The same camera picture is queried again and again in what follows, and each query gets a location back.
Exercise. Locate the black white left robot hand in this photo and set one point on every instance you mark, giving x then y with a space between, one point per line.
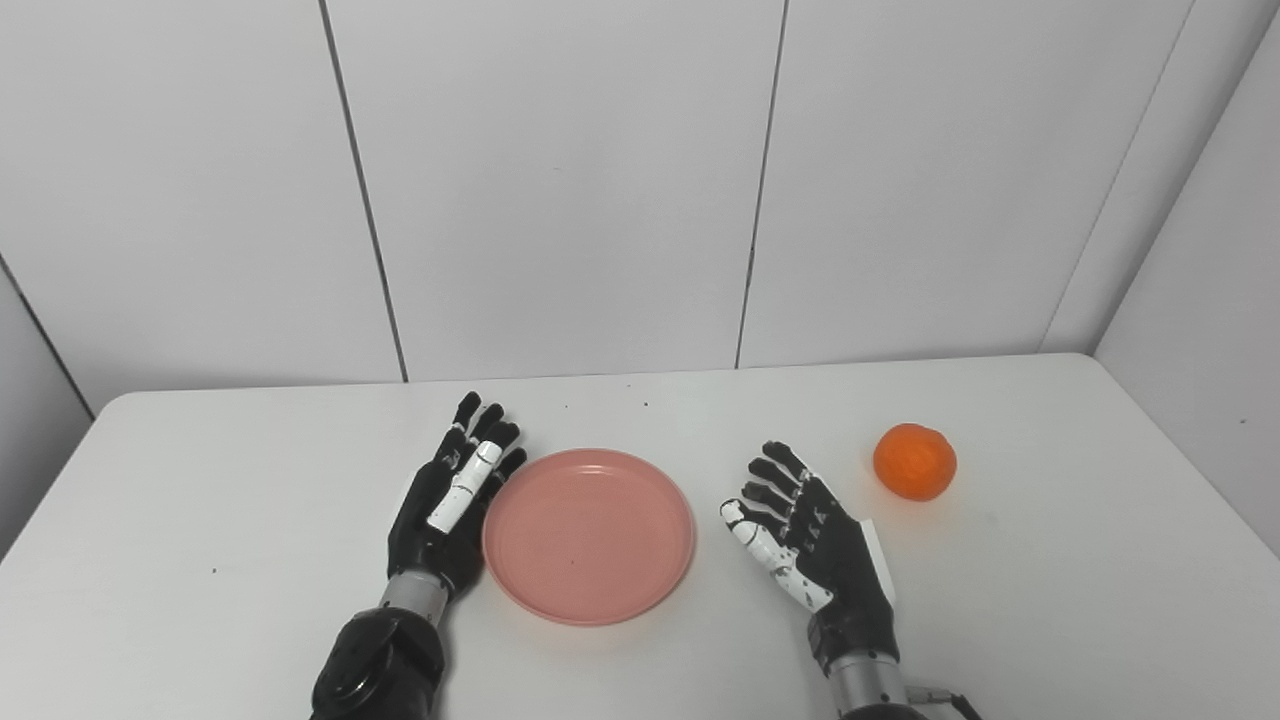
430 550

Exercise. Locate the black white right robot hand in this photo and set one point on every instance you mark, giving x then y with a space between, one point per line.
845 570

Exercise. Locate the orange fruit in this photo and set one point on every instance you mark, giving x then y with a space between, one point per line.
915 462

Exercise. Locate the pink round plate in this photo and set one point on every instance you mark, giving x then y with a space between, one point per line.
590 537

